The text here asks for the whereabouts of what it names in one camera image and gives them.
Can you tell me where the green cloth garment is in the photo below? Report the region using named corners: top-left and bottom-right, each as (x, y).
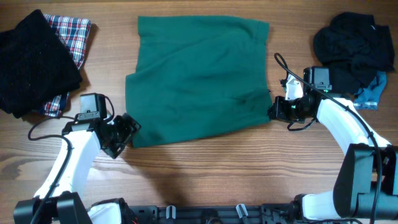
top-left (125, 16), bottom-right (272, 147)

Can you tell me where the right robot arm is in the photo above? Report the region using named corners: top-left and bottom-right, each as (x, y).
top-left (268, 70), bottom-right (397, 223)

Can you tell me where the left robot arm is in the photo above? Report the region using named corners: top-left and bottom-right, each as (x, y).
top-left (13, 93), bottom-right (141, 223)

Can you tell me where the blue denim garment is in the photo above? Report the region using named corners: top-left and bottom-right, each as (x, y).
top-left (354, 71), bottom-right (387, 110)

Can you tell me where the black crumpled garment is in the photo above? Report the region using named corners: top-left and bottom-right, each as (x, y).
top-left (313, 12), bottom-right (395, 94)

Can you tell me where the black folded garment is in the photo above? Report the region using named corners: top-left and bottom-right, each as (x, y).
top-left (1, 9), bottom-right (82, 118)

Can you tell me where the red plaid shirt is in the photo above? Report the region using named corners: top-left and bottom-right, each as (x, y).
top-left (33, 14), bottom-right (91, 117)

